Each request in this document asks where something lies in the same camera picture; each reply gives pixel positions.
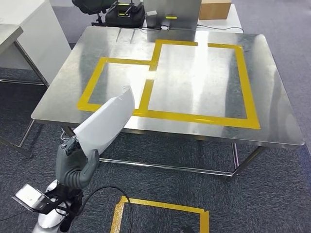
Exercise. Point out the white desk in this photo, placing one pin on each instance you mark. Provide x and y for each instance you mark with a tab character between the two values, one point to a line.
234	19

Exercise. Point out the black office chair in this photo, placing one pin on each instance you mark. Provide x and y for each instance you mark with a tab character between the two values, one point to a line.
92	6

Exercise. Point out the white triangular plastic part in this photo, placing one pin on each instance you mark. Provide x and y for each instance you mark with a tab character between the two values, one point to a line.
106	122

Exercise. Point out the grey laptop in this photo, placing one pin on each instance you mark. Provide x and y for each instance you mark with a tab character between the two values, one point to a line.
174	13

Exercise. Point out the white cabinet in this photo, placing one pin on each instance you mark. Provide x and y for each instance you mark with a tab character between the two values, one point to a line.
44	38

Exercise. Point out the small yellow tape rectangle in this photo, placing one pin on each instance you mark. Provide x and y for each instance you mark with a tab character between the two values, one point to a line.
94	80

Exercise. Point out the steel side table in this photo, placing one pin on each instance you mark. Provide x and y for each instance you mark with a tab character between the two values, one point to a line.
10	35

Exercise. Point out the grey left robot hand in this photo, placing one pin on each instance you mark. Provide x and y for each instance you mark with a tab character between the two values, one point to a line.
72	172

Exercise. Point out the brown cardboard box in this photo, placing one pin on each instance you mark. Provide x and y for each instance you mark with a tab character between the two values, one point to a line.
214	9

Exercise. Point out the stainless steel workbench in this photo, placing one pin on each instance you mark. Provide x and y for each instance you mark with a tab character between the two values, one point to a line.
60	96

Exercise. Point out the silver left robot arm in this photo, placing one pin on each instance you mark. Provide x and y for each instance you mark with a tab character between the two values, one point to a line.
48	220

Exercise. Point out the black controller case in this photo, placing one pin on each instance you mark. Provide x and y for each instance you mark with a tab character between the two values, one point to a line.
126	17

